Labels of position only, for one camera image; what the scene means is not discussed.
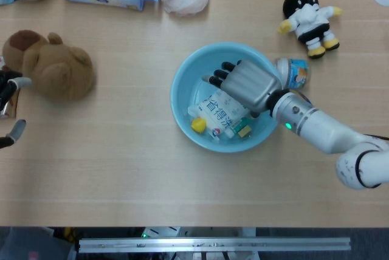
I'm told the clear jar with blue label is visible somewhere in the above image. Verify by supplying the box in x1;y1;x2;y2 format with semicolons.
274;57;311;91

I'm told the brown capybara plush toy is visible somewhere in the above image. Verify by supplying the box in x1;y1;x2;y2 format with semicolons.
2;29;97;102

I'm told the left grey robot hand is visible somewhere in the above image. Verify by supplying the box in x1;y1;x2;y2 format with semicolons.
0;70;33;150

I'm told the small yellow rubber duck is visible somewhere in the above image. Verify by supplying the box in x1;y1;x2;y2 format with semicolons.
190;117;207;134

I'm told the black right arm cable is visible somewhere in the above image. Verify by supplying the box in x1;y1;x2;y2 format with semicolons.
363;134;389;142

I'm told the green white glue stick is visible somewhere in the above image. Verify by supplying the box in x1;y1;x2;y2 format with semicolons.
223;118;250;139

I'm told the small yellow block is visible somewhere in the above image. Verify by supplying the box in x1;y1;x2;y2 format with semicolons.
237;125;252;139

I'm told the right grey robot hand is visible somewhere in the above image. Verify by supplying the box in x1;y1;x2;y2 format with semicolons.
202;58;282;118

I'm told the gold red snack packet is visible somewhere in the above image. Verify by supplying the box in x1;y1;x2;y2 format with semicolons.
0;56;19;120

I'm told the light blue plastic bowl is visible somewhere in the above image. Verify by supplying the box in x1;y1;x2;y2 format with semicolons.
170;42;282;154

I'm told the black-headed plush doll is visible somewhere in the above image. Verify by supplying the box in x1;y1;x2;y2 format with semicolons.
277;0;343;60

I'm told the aluminium rail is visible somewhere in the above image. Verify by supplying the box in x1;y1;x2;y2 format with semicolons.
78;237;351;254

